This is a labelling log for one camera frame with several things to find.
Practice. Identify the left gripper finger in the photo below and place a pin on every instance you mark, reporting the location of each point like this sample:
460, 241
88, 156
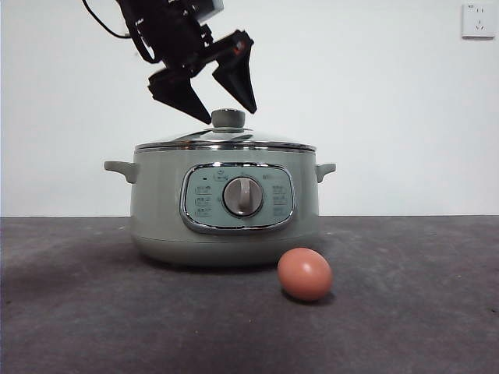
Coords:
177, 91
238, 82

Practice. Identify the brown egg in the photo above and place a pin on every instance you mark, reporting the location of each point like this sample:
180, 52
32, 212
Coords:
305, 274

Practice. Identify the white wall socket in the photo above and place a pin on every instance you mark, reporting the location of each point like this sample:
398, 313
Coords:
478, 21

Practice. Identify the glass lid with round knob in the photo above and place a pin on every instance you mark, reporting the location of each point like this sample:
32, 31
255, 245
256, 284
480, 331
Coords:
228, 118

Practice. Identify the pale green electric pot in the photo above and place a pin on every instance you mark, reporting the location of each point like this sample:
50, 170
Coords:
156, 202

